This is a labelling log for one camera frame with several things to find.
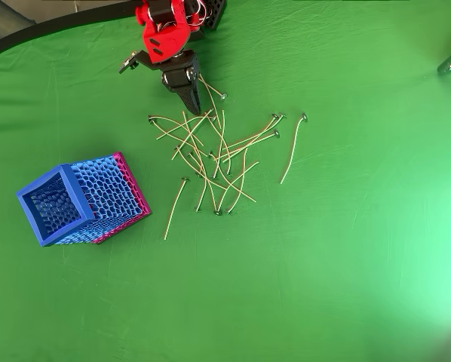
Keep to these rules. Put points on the blue and magenta lattice basket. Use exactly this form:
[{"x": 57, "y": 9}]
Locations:
[{"x": 108, "y": 188}]

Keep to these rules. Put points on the green cloth with black border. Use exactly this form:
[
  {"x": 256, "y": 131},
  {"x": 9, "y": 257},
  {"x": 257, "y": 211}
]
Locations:
[{"x": 286, "y": 264}]

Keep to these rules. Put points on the candle wick with metal base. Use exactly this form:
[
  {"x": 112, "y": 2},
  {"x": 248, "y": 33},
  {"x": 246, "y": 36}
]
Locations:
[
  {"x": 304, "y": 117},
  {"x": 189, "y": 154},
  {"x": 176, "y": 148},
  {"x": 215, "y": 175},
  {"x": 184, "y": 125},
  {"x": 198, "y": 208},
  {"x": 282, "y": 115},
  {"x": 150, "y": 118},
  {"x": 228, "y": 173},
  {"x": 217, "y": 213},
  {"x": 184, "y": 180},
  {"x": 210, "y": 154},
  {"x": 223, "y": 97},
  {"x": 213, "y": 118},
  {"x": 228, "y": 212},
  {"x": 199, "y": 175},
  {"x": 192, "y": 134},
  {"x": 276, "y": 133},
  {"x": 274, "y": 116}
]

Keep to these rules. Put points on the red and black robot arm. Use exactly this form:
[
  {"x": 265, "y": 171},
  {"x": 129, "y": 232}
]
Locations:
[{"x": 165, "y": 41}]

